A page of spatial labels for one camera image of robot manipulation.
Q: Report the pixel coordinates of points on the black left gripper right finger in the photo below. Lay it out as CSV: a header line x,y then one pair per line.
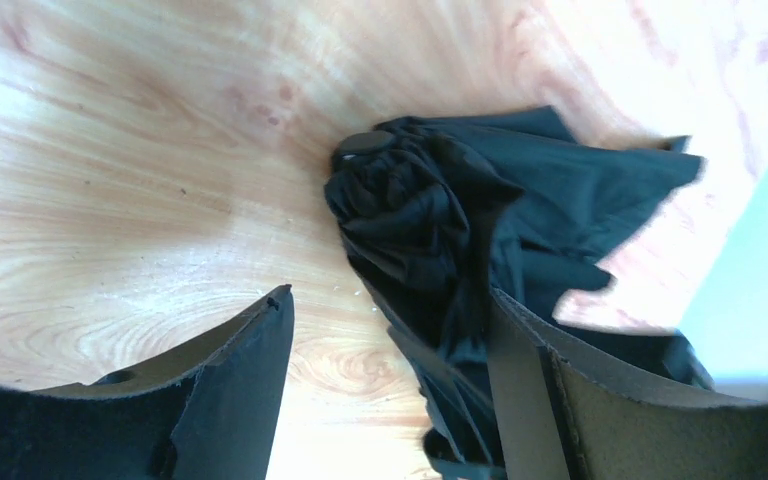
x,y
567,410

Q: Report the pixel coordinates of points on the black folding umbrella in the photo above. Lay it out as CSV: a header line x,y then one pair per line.
x,y
436,213

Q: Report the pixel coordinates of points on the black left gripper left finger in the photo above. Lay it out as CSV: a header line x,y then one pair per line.
x,y
205,409

